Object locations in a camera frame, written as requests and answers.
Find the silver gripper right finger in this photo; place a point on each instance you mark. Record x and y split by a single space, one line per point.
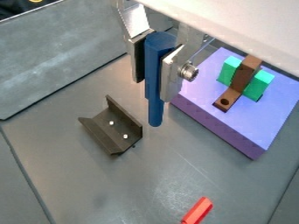
177 67

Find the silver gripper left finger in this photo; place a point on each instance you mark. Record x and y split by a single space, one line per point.
132 19

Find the blue peg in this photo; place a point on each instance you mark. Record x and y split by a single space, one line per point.
158 43

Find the purple base board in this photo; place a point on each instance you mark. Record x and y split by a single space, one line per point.
252 122

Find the brown slotted bar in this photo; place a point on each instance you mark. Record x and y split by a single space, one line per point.
245 71

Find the green block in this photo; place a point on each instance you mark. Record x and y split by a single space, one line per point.
259 83

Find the black U-shaped holder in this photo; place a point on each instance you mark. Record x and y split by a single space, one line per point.
113 128

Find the red peg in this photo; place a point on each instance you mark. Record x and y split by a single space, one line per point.
197 212

